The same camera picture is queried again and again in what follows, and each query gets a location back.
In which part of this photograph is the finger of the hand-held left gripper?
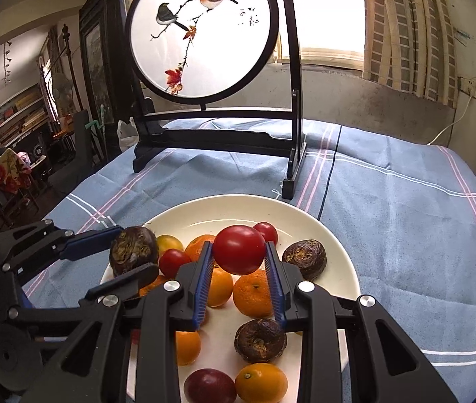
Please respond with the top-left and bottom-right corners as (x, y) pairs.
(5, 262), (160, 339)
(0, 220), (123, 275)

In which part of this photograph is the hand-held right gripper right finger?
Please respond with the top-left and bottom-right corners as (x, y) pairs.
(264, 241), (459, 403)

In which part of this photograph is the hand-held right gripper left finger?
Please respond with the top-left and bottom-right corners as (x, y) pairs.
(20, 241), (216, 403)

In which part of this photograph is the small orange citrus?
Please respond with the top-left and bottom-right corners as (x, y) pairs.
(138, 275), (167, 297)

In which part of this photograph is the dark brown water chestnut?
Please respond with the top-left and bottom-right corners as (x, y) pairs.
(282, 239), (328, 281)
(109, 227), (160, 278)
(234, 318), (288, 364)

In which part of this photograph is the orange mandarin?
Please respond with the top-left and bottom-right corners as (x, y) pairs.
(232, 269), (274, 319)
(183, 235), (218, 263)
(175, 331), (202, 366)
(206, 266), (234, 308)

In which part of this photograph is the white ceramic plate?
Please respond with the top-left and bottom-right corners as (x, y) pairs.
(100, 194), (361, 403)

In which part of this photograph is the dark red plum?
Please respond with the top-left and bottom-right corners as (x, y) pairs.
(184, 368), (237, 403)

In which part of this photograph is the yellow orange citrus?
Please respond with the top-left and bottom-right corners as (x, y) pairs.
(235, 363), (288, 403)

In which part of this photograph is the small red cherry tomato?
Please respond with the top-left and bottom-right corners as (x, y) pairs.
(252, 222), (279, 246)

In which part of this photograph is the yellow green round fruit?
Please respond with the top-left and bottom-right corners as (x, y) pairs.
(156, 235), (185, 257)

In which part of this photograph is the grey chair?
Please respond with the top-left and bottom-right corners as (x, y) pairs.
(47, 109), (98, 196)

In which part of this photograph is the red floral cloth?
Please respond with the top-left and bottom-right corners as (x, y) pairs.
(0, 147), (33, 196)

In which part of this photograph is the white plastic bag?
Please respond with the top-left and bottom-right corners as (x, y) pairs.
(117, 118), (140, 152)

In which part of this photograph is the blue checked tablecloth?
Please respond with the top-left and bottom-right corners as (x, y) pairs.
(22, 118), (476, 403)

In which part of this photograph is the bookshelf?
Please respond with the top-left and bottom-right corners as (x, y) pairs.
(0, 84), (54, 147)

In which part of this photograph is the standing fan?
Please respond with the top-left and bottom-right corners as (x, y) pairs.
(51, 73), (76, 112)

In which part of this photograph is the dark wooden framed panel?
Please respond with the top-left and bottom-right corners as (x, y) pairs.
(79, 0), (138, 164)

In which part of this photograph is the bird painting round screen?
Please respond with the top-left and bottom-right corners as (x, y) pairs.
(125, 0), (308, 200)

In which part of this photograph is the window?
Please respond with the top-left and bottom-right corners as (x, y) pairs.
(282, 0), (367, 68)

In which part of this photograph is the beige checked curtain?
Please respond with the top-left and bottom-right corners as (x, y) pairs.
(362, 0), (459, 107)

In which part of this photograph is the black cable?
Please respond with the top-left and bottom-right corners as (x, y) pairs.
(317, 125), (343, 220)

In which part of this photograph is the white cable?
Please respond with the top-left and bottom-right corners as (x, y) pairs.
(427, 92), (474, 146)

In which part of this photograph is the white wall socket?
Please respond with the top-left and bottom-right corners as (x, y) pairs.
(458, 76), (476, 102)

